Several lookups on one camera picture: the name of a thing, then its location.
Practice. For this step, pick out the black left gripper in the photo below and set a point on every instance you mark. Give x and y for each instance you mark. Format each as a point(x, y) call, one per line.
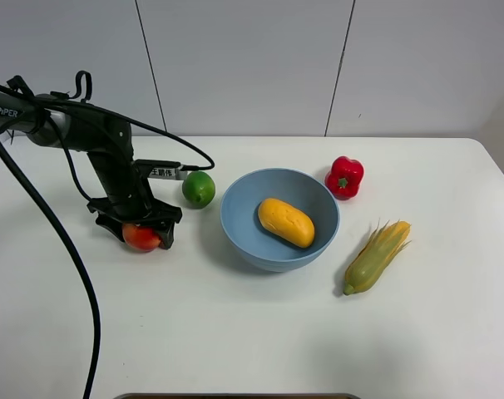
point(107, 142)

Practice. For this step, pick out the red apple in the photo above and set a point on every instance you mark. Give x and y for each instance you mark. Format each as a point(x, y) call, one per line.
point(141, 238)

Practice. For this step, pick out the green lime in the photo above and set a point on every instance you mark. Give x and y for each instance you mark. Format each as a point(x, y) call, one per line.
point(198, 189)

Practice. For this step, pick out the yellow mango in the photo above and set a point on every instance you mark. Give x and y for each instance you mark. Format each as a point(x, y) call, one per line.
point(287, 222)

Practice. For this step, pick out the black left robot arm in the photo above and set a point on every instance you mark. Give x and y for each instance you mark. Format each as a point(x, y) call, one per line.
point(44, 128)

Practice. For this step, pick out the blue plastic bowl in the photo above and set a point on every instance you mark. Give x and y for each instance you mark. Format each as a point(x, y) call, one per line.
point(240, 221)

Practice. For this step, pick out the red bell pepper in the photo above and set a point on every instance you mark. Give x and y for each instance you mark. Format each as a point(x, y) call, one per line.
point(344, 178)

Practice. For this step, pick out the corn cob with husk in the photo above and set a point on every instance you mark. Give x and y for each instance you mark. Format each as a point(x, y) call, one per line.
point(382, 247)

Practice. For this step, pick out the black wrist camera with label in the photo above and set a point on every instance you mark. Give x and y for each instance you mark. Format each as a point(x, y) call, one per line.
point(161, 169)

